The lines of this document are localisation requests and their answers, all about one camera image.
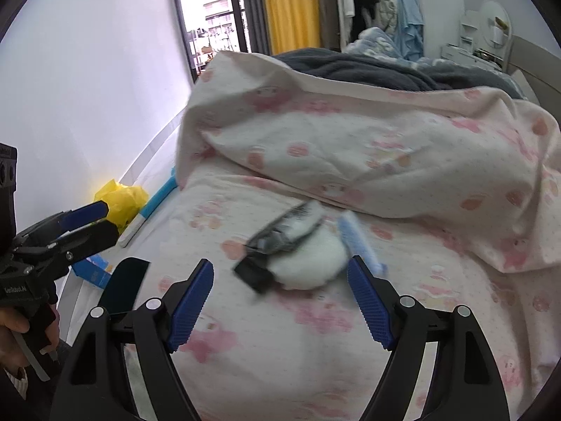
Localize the yellow curtain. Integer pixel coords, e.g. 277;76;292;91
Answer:
258;0;323;55

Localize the blue and white stick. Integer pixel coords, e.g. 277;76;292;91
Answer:
120;167;180;247

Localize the pink printed blanket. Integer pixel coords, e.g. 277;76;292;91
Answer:
118;50;561;421

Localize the blue patterned blanket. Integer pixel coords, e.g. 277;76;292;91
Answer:
342;26;434;64

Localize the white hanging coat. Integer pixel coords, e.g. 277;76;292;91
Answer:
368;0;399;36

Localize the dark grey blanket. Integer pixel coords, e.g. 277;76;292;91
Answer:
272;47;527;97

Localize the beige bed headboard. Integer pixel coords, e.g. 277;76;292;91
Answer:
504;35;561;110

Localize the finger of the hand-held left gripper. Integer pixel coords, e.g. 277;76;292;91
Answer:
18;200;110;240
26;219;120;268

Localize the white hanging garment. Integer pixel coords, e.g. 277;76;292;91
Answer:
339;0;356;51

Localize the white sock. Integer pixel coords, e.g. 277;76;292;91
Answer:
272;223;349;290

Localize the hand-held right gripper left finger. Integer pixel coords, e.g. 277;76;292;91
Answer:
53;259;215;421

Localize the white dresser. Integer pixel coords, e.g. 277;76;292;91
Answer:
440;9;511;71

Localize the person's left hand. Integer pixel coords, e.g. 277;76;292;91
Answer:
0;305;60;367

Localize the black framed balcony door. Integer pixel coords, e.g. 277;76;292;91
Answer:
169;0;252;82

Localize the yellow plastic bag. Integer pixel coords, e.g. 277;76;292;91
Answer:
94;178;150;231

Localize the round white mirror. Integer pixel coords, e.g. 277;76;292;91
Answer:
475;0;511;51

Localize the blue cardboard box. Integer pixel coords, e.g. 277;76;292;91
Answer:
72;254;112;290

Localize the grey curtain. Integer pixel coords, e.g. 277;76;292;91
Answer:
232;0;270;55
313;0;343;51

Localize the light blue face mask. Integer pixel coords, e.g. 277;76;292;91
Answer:
337;210;388;279

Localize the light blue hanging garment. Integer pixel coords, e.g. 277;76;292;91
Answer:
392;0;426;62

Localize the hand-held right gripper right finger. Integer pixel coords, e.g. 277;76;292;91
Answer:
346;255;511;421

